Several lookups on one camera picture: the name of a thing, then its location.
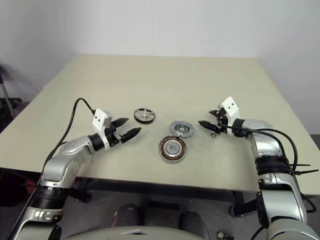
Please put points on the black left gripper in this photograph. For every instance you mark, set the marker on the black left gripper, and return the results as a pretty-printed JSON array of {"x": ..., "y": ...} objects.
[{"x": 113, "y": 136}]

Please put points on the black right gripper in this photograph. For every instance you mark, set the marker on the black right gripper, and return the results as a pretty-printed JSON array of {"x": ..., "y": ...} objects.
[{"x": 222, "y": 122}]

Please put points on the silver motor end plate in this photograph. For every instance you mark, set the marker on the silver motor end plate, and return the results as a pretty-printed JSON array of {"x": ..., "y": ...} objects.
[{"x": 182, "y": 128}]

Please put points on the motor stator with copper windings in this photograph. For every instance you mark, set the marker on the motor stator with copper windings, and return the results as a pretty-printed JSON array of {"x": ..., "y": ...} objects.
[{"x": 172, "y": 148}]

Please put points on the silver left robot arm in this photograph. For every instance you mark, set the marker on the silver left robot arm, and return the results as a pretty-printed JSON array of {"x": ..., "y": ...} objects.
[{"x": 72, "y": 150}]

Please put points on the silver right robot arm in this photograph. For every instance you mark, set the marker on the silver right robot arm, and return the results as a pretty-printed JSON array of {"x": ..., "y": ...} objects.
[{"x": 265, "y": 147}]

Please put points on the dark maroon rounded shape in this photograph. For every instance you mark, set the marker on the dark maroon rounded shape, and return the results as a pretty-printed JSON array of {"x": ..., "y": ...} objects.
[{"x": 126, "y": 217}]

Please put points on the black zip tie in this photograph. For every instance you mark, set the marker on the black zip tie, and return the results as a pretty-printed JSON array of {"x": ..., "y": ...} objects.
[
  {"x": 301, "y": 165},
  {"x": 306, "y": 172}
]

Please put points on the dark grey rounded shape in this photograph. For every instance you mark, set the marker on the dark grey rounded shape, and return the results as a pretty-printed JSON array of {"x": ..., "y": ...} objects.
[{"x": 193, "y": 220}]

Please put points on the grey robot torso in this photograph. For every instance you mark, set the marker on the grey robot torso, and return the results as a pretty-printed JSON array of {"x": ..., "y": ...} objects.
[{"x": 137, "y": 236}]

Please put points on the red fabric bag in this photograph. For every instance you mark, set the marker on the red fabric bag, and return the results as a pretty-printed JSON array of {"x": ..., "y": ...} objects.
[{"x": 30, "y": 185}]

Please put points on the small white floor object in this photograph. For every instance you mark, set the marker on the small white floor object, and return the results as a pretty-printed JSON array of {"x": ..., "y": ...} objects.
[{"x": 221, "y": 235}]

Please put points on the silver tripod stand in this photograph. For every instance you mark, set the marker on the silver tripod stand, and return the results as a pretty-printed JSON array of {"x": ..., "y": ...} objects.
[{"x": 8, "y": 102}]

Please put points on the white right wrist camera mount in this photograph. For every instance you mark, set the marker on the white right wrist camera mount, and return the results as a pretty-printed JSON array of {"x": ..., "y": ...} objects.
[{"x": 231, "y": 106}]

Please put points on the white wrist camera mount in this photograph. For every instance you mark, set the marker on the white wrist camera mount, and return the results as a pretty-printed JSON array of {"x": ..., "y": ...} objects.
[
  {"x": 231, "y": 106},
  {"x": 99, "y": 117}
]

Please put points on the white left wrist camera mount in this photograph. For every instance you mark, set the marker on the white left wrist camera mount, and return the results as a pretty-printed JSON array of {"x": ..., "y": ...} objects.
[{"x": 99, "y": 117}]

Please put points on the black table frame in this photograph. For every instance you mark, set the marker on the black table frame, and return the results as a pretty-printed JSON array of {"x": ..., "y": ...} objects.
[{"x": 160, "y": 186}]

